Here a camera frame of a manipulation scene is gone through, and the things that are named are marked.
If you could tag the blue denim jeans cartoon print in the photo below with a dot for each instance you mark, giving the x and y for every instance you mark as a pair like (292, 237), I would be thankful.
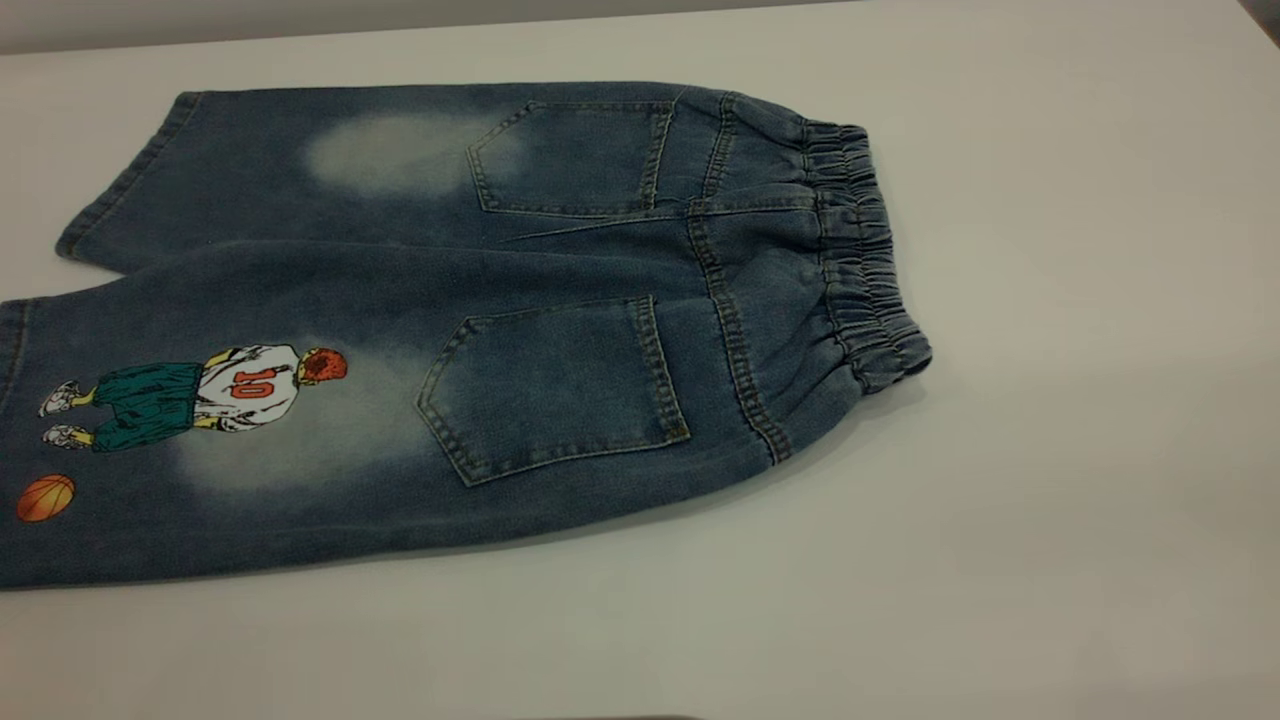
(400, 280)

